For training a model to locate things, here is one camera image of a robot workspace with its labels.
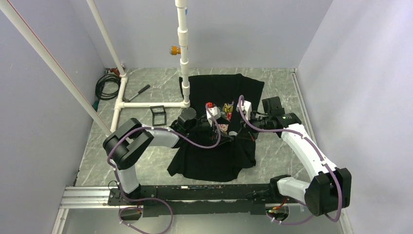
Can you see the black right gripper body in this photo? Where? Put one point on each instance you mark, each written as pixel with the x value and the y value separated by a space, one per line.
pixel 260 123

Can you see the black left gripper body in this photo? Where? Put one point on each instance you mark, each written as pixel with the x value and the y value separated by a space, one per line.
pixel 203 126

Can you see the black floral print t-shirt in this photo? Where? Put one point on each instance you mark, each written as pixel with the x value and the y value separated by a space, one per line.
pixel 205 156

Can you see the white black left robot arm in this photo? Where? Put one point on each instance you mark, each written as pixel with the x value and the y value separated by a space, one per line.
pixel 125 146

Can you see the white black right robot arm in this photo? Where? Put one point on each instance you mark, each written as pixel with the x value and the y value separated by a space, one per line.
pixel 329 190

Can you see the orange yellow pipe fitting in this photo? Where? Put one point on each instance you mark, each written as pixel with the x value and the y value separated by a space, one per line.
pixel 175 50

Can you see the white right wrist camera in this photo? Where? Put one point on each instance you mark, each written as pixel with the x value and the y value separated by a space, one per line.
pixel 245 108

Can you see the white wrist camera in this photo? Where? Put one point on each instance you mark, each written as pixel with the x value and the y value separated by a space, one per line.
pixel 245 108
pixel 212 113

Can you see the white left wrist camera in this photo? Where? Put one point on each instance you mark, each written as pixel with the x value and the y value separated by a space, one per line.
pixel 212 113

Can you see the small black square frame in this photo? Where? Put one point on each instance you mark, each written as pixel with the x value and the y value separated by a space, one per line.
pixel 159 115

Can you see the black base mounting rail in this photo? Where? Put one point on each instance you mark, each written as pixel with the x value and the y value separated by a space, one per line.
pixel 200 208

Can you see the black handled hammer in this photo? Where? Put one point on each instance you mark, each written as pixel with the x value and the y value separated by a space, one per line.
pixel 138 93

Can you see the aluminium extrusion rail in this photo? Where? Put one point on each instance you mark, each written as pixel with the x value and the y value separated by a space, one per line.
pixel 87 197

